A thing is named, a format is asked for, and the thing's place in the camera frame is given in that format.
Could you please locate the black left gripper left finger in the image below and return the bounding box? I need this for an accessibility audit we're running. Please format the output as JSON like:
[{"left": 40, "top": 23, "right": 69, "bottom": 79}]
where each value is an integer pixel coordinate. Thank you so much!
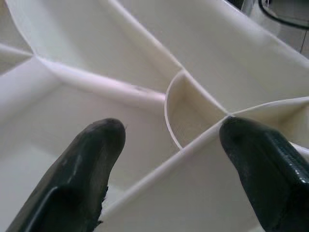
[{"left": 4, "top": 117, "right": 126, "bottom": 232}]

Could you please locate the white plastic table top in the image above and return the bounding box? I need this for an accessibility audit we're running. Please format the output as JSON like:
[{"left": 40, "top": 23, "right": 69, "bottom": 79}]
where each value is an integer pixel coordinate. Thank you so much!
[{"left": 0, "top": 0, "right": 309, "bottom": 232}]

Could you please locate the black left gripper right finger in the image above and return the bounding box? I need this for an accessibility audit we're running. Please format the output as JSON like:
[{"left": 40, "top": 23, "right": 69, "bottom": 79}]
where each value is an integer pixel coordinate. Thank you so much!
[{"left": 219, "top": 116, "right": 309, "bottom": 232}]

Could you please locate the black floor cable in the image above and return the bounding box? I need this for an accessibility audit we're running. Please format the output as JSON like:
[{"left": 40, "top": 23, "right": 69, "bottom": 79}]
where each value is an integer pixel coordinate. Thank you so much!
[{"left": 258, "top": 0, "right": 309, "bottom": 31}]

